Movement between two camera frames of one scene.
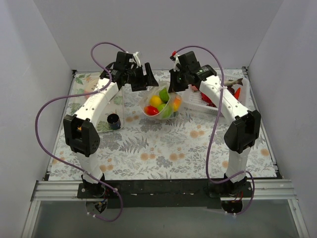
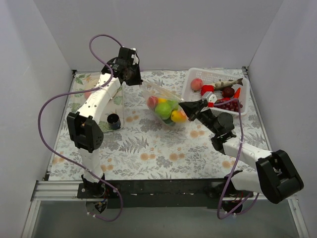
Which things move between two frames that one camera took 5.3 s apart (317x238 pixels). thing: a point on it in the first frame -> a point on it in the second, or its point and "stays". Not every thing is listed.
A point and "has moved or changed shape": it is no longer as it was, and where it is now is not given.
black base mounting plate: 161,194 stays
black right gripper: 179,78 -> 197,111
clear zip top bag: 157,102 has moved or changed shape
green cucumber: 167,112 -> 169,122
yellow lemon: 155,100 -> 162,100
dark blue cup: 114,121 stays
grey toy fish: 230,82 stays
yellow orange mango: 177,103 -> 178,116
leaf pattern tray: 86,81 stays
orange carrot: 237,93 stays
